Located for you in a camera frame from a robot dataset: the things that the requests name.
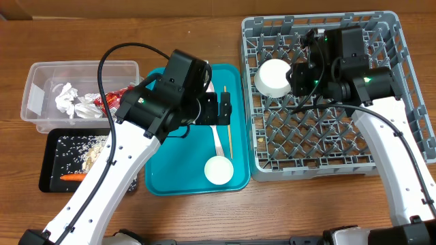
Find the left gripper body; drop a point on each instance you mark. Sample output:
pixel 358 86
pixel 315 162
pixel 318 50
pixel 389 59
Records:
pixel 209 113

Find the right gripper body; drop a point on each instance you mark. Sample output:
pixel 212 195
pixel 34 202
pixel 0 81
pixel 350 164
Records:
pixel 314 82

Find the white bowl with nuts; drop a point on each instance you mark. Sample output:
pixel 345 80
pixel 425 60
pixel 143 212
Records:
pixel 270 79

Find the small white round cup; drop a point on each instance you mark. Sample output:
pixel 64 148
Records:
pixel 218 170

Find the red snack wrapper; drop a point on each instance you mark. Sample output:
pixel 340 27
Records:
pixel 113 100

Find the large white tissue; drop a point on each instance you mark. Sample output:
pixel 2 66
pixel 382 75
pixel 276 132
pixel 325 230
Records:
pixel 86 108

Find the orange carrot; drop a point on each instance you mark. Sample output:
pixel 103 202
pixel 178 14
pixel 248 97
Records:
pixel 73 177

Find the small white tissue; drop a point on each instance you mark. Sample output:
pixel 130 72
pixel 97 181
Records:
pixel 64 101

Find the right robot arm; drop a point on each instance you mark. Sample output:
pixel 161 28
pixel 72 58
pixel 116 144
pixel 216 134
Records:
pixel 372 98

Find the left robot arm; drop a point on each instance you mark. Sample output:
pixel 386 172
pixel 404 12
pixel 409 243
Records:
pixel 144 120

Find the grey dishwasher rack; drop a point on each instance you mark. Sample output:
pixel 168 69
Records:
pixel 321 143

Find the wooden chopstick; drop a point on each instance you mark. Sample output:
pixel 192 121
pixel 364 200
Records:
pixel 229 133

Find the white plastic fork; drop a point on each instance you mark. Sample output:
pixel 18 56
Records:
pixel 217 142

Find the teal plastic tray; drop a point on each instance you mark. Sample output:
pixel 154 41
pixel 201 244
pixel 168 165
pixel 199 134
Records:
pixel 178 166

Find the spilled rice and nuts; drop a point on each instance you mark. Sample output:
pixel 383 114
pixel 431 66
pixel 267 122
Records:
pixel 92 153

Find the black plastic tray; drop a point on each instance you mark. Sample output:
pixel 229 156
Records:
pixel 51 143

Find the clear plastic bin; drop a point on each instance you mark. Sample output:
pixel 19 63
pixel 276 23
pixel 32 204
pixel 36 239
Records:
pixel 46 80

